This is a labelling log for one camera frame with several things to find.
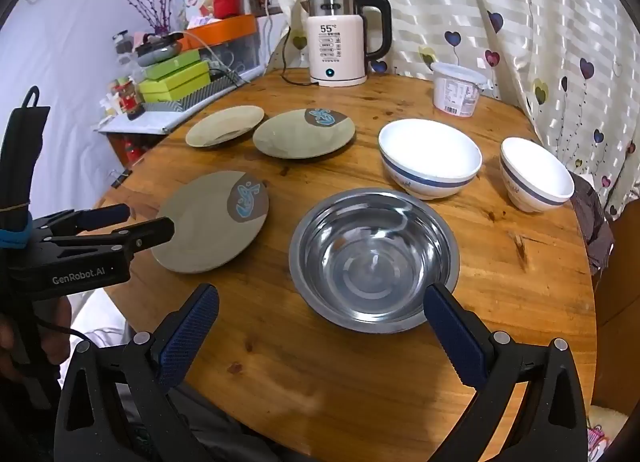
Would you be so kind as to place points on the cream electric kettle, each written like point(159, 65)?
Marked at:
point(332, 52)

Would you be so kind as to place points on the olive plate with blue motif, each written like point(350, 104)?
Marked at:
point(295, 137)
point(200, 237)

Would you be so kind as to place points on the small white blue-banded bowl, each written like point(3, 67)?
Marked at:
point(537, 177)

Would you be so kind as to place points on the white paper sheet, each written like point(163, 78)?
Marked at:
point(140, 123)

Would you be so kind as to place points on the black binder clip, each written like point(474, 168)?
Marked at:
point(120, 178)

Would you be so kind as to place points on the grey round device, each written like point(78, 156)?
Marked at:
point(157, 49)

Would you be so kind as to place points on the pink patterned cloth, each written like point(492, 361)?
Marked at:
point(597, 442)

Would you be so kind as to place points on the stainless steel bowl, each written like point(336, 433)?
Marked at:
point(370, 262)

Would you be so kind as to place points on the black white striped box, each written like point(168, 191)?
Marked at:
point(200, 92)

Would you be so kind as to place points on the small olive ceramic plate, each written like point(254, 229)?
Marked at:
point(220, 127)

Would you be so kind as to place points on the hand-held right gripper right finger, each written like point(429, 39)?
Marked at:
point(457, 337)

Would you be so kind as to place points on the large white blue-banded bowl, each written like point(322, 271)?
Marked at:
point(430, 152)

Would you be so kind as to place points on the white plastic tub with lid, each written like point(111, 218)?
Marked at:
point(455, 92)

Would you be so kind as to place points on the person's left hand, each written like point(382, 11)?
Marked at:
point(57, 327)

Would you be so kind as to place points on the heart-print striped curtain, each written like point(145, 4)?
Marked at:
point(500, 17)

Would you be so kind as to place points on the small glass jar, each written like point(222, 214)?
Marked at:
point(123, 47)

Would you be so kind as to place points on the red figurine jar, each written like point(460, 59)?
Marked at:
point(127, 99)

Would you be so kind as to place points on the green flat box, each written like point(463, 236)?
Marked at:
point(172, 64)
point(172, 84)

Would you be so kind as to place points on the dark checkered cloth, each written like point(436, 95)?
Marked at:
point(592, 227)

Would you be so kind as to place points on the orange-lid clear storage box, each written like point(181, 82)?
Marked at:
point(225, 34)

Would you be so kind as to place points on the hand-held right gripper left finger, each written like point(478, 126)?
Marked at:
point(187, 337)

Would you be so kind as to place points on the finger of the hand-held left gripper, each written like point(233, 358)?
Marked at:
point(150, 233)
point(107, 214)

